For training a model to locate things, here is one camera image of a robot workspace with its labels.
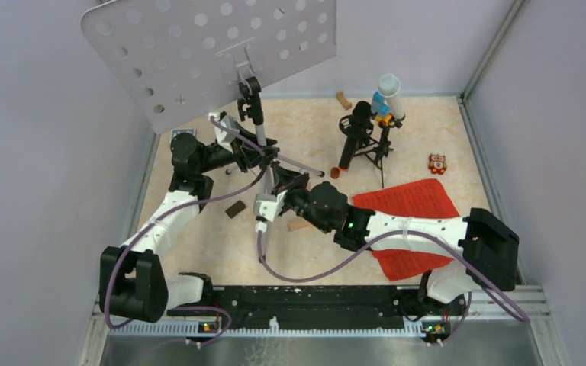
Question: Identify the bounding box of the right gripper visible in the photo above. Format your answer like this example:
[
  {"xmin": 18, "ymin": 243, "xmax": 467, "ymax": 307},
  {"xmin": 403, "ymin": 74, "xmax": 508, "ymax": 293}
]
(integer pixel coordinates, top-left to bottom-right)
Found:
[{"xmin": 271, "ymin": 168, "xmax": 333, "ymax": 236}]

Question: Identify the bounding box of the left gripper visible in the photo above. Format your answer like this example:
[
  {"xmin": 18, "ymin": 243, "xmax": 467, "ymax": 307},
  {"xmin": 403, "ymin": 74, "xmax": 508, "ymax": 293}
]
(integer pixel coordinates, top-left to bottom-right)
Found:
[{"xmin": 197, "ymin": 123, "xmax": 279, "ymax": 173}]

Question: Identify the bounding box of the white music stand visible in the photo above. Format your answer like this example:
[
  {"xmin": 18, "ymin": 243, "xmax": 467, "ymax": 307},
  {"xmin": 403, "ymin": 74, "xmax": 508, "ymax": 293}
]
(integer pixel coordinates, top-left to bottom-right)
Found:
[{"xmin": 80, "ymin": 0, "xmax": 338, "ymax": 195}]

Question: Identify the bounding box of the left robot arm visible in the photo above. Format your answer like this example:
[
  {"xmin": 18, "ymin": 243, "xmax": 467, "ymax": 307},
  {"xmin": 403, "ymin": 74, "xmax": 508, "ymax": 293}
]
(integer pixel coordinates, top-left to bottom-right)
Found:
[{"xmin": 99, "ymin": 133, "xmax": 279, "ymax": 323}]

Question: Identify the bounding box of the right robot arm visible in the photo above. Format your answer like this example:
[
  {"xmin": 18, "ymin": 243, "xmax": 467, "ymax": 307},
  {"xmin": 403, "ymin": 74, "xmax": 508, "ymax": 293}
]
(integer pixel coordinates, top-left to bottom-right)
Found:
[{"xmin": 272, "ymin": 165, "xmax": 519, "ymax": 314}]

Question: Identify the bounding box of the light wooden block front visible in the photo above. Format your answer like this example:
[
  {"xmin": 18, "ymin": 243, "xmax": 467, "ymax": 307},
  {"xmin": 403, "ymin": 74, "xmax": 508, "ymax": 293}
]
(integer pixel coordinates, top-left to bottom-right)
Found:
[{"xmin": 288, "ymin": 218, "xmax": 310, "ymax": 232}]

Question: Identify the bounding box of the small brown cylinder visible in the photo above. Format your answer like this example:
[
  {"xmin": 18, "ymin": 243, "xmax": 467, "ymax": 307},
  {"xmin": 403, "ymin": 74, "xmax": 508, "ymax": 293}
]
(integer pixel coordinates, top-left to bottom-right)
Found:
[{"xmin": 330, "ymin": 167, "xmax": 340, "ymax": 179}]

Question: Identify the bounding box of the dark brown block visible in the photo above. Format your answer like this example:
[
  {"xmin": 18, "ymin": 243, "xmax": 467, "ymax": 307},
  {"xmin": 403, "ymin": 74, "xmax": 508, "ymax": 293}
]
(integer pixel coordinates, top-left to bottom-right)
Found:
[{"xmin": 225, "ymin": 200, "xmax": 246, "ymax": 219}]

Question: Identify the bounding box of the playing card box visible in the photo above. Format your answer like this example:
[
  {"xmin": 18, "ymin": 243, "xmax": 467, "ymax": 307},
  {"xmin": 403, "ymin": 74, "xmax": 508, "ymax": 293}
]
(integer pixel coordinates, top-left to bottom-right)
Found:
[{"xmin": 172, "ymin": 128, "xmax": 197, "ymax": 138}]

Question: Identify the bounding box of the black microphone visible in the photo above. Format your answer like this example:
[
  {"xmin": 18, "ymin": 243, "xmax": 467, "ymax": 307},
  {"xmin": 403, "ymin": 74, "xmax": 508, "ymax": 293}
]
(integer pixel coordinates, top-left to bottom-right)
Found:
[{"xmin": 338, "ymin": 101, "xmax": 373, "ymax": 172}]

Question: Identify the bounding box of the wooden block at back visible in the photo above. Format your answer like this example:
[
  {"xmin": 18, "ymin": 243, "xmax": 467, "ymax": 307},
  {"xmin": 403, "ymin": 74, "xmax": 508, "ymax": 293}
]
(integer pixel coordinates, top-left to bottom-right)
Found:
[{"xmin": 335, "ymin": 91, "xmax": 353, "ymax": 111}]

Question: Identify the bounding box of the black mic tripod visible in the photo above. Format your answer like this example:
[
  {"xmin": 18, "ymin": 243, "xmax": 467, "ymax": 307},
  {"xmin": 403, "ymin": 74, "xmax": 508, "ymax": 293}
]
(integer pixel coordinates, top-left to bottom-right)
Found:
[{"xmin": 355, "ymin": 120, "xmax": 403, "ymax": 188}]

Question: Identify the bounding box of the blue yellow toy block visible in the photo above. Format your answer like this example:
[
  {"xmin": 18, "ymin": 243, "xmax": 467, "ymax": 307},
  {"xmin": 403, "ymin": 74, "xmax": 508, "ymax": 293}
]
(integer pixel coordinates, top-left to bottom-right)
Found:
[{"xmin": 371, "ymin": 91, "xmax": 395, "ymax": 127}]

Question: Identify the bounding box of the white tube on tripod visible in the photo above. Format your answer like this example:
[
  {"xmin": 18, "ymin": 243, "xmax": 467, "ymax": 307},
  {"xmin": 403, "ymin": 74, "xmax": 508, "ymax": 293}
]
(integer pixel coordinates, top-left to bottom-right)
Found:
[{"xmin": 378, "ymin": 73, "xmax": 406, "ymax": 120}]

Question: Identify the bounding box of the red owl toy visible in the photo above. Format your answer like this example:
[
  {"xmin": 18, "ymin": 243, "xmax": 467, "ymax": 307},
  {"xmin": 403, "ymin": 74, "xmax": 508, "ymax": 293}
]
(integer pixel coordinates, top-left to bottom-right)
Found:
[{"xmin": 427, "ymin": 153, "xmax": 447, "ymax": 175}]

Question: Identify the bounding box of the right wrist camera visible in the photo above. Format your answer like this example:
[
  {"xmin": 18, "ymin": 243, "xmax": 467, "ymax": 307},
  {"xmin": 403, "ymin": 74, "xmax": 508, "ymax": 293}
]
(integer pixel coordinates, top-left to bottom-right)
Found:
[{"xmin": 253, "ymin": 191, "xmax": 286, "ymax": 233}]

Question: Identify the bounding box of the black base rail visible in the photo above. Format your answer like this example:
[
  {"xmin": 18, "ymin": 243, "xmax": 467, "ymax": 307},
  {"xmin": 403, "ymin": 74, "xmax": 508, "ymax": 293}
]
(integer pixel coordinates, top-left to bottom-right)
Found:
[{"xmin": 166, "ymin": 285, "xmax": 465, "ymax": 331}]

